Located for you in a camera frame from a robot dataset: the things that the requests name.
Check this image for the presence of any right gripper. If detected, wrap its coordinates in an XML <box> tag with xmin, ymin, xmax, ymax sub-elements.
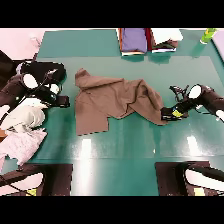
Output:
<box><xmin>161</xmin><ymin>105</ymin><xmax>190</xmax><ymax>122</ymax></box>

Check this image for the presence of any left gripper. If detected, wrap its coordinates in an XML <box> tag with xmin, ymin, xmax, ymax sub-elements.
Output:
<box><xmin>43</xmin><ymin>90</ymin><xmax>71</xmax><ymax>109</ymax></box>

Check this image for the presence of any brown shirt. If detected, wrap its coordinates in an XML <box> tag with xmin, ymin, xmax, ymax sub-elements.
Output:
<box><xmin>73</xmin><ymin>68</ymin><xmax>170</xmax><ymax>137</ymax></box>

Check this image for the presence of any white garment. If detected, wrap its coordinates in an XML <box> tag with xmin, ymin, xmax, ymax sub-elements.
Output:
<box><xmin>0</xmin><ymin>97</ymin><xmax>48</xmax><ymax>134</ymax></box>
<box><xmin>150</xmin><ymin>28</ymin><xmax>184</xmax><ymax>46</ymax></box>

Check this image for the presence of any pink garment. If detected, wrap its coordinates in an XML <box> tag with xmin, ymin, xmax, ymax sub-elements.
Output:
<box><xmin>0</xmin><ymin>127</ymin><xmax>48</xmax><ymax>168</ymax></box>

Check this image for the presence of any dark brown garment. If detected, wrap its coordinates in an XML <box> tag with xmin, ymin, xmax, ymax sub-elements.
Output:
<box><xmin>155</xmin><ymin>39</ymin><xmax>180</xmax><ymax>51</ymax></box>

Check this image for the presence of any purple garment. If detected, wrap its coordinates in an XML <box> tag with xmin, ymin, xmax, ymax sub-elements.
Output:
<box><xmin>120</xmin><ymin>28</ymin><xmax>148</xmax><ymax>56</ymax></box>

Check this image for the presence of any green yellow object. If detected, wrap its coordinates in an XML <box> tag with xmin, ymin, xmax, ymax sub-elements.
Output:
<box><xmin>199</xmin><ymin>28</ymin><xmax>218</xmax><ymax>45</ymax></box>

